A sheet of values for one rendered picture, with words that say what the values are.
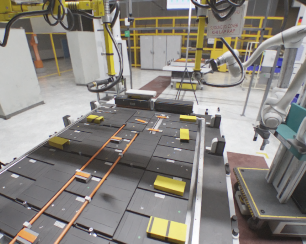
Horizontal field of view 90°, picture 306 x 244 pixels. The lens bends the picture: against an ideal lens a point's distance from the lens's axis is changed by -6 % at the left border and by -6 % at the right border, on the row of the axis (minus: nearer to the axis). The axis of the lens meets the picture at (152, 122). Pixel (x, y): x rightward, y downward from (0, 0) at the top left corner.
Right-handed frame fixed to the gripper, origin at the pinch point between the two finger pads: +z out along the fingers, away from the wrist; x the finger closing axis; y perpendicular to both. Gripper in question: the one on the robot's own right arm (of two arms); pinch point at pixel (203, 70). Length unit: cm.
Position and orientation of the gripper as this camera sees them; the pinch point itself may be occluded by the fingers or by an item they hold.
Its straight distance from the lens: 189.0
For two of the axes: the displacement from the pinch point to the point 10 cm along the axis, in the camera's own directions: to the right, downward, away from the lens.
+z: -8.7, 4.3, 2.5
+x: 5.0, 7.8, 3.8
